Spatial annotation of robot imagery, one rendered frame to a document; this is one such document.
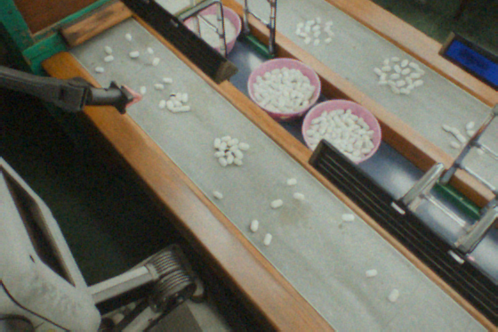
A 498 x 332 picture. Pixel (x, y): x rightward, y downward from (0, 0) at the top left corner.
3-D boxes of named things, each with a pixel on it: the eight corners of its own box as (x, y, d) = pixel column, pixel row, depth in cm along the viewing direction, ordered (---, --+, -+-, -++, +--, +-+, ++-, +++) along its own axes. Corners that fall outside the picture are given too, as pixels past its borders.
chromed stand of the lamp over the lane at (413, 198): (405, 314, 124) (468, 264, 86) (352, 264, 132) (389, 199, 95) (443, 271, 131) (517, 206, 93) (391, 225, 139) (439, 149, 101)
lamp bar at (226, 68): (218, 86, 124) (215, 68, 117) (102, -13, 149) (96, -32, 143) (239, 72, 126) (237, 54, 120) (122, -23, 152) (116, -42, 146)
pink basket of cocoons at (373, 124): (341, 191, 146) (345, 178, 138) (285, 143, 157) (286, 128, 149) (389, 147, 155) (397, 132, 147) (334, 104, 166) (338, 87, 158)
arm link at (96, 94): (87, 109, 128) (91, 91, 126) (75, 100, 132) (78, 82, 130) (107, 109, 134) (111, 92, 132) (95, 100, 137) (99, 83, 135)
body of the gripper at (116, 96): (116, 80, 140) (96, 78, 134) (132, 98, 136) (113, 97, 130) (109, 96, 143) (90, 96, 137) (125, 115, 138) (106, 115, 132)
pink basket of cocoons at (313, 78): (301, 139, 158) (303, 123, 150) (236, 113, 164) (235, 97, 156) (327, 88, 170) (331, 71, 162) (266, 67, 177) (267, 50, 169)
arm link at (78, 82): (65, 112, 124) (72, 85, 122) (46, 96, 130) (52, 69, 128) (101, 113, 134) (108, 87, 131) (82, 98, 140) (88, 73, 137)
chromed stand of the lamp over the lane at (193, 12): (196, 117, 164) (177, 24, 126) (164, 88, 172) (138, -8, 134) (234, 91, 170) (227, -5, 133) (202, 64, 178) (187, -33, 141)
